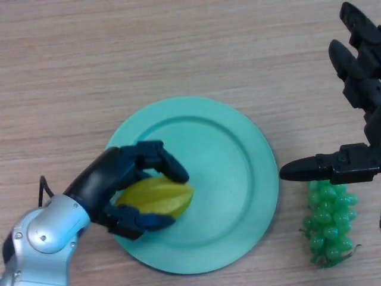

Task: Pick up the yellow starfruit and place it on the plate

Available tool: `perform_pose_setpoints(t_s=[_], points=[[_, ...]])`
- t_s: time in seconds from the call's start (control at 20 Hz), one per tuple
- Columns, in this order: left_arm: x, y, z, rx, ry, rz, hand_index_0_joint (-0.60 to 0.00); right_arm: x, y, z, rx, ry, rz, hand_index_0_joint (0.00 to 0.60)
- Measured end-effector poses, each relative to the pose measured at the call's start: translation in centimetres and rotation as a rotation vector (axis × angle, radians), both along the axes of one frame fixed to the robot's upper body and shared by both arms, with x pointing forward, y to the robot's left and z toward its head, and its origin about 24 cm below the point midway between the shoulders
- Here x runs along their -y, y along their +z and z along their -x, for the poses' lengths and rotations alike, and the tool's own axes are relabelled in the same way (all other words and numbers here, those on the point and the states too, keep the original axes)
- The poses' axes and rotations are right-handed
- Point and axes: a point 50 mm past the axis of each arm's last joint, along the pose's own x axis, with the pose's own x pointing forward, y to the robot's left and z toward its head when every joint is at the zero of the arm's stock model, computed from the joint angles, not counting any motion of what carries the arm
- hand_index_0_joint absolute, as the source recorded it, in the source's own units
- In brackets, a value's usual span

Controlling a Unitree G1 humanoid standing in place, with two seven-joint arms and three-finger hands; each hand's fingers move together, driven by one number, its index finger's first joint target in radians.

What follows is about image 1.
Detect green round plate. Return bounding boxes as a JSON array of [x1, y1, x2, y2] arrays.
[[104, 95, 280, 274]]

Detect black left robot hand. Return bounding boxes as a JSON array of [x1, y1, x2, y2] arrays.
[[63, 140, 191, 241]]

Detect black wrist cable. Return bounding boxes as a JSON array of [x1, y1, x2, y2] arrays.
[[38, 175, 56, 207]]

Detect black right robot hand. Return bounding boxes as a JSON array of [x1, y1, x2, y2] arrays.
[[279, 1, 381, 185]]

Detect green grape bunch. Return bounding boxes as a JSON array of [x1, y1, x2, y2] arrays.
[[299, 180, 363, 268]]

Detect yellow starfruit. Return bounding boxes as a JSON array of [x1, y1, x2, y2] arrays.
[[115, 176, 195, 218]]

